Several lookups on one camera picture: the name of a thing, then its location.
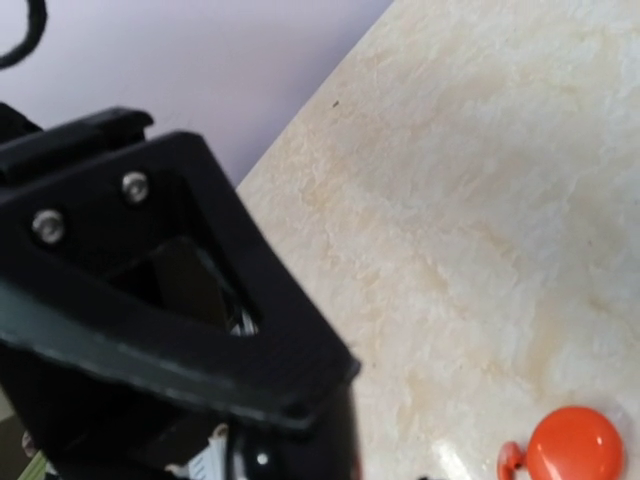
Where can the red round charging case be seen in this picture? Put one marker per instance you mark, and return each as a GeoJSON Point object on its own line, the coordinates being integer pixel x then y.
{"type": "Point", "coordinates": [575, 443]}

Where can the red earbud left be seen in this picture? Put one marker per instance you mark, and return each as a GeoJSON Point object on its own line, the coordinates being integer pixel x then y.
{"type": "Point", "coordinates": [511, 459]}

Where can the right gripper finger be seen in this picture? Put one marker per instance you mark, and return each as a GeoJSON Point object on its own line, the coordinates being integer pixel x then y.
{"type": "Point", "coordinates": [145, 319]}

